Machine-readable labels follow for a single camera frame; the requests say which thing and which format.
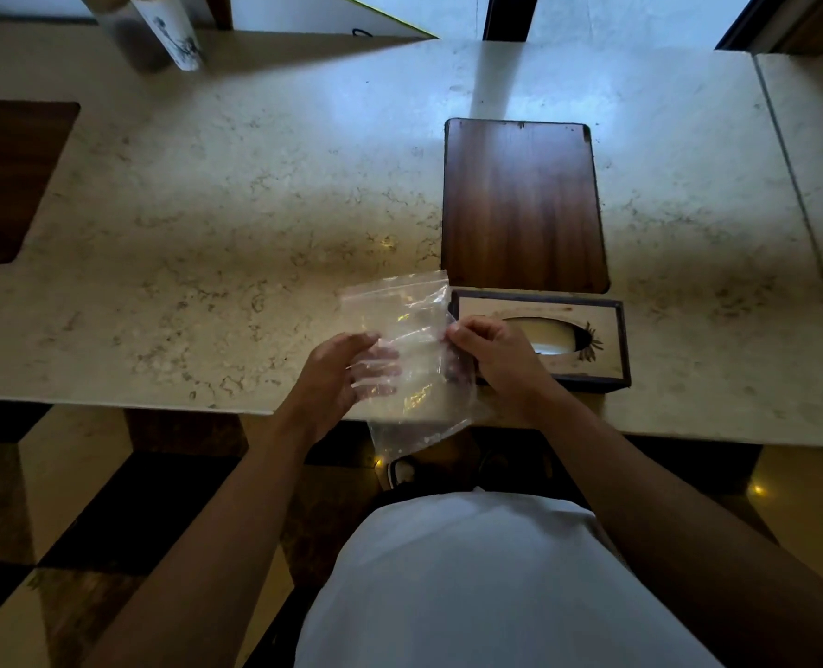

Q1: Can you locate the white tissue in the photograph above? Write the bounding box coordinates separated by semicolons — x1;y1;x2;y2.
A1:
505;316;581;357

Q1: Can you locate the grey cylinder vase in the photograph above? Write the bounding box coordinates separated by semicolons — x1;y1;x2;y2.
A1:
79;0;173;74

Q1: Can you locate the person's right forearm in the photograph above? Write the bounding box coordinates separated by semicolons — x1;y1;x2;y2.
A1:
517;384;823;668

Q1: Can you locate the wooden tissue box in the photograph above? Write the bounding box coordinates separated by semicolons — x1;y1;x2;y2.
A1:
449;288;632;394

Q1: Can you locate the person's left forearm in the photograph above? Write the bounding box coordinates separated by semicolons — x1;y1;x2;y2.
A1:
81;409;329;668

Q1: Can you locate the white shirt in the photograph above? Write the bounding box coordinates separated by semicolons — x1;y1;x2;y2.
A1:
293;488;725;668

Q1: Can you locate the dark wooden board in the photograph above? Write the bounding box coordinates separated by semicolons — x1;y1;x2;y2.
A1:
440;118;611;295

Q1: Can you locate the black shoe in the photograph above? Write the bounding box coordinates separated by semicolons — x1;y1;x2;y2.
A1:
386;455;422;492

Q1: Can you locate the person's left hand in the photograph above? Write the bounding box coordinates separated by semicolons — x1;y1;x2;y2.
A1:
276;331;403;447

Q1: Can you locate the clear plastic zip bag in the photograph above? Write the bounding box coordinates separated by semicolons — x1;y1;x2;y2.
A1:
338;270;493;465

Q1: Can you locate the person's right hand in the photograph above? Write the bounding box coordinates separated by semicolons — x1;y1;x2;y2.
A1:
445;315;560;426

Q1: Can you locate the white printed cylinder vase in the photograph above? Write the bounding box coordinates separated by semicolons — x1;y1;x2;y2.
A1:
125;0;205;72

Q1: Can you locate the dark window frame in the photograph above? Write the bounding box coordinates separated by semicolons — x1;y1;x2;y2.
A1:
716;0;823;56

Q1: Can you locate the black window frame post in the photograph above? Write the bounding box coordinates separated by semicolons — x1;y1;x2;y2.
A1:
482;0;539;43

